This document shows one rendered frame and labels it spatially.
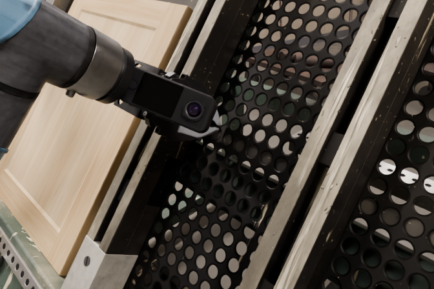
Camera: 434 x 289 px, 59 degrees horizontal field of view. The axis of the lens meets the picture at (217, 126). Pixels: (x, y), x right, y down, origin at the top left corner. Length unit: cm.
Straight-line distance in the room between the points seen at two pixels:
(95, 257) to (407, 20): 54
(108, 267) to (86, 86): 32
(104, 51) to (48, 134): 56
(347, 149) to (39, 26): 33
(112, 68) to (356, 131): 27
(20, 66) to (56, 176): 52
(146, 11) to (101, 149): 30
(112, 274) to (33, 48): 40
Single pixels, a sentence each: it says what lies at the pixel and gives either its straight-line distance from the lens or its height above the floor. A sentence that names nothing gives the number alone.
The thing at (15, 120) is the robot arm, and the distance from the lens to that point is 43.
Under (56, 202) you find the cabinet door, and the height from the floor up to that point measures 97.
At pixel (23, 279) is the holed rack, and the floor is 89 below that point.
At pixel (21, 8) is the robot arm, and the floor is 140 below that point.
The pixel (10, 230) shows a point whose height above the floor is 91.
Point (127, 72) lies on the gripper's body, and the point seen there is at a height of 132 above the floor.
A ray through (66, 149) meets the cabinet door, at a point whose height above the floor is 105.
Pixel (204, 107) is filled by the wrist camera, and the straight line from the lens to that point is 44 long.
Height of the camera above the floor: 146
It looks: 26 degrees down
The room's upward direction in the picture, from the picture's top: straight up
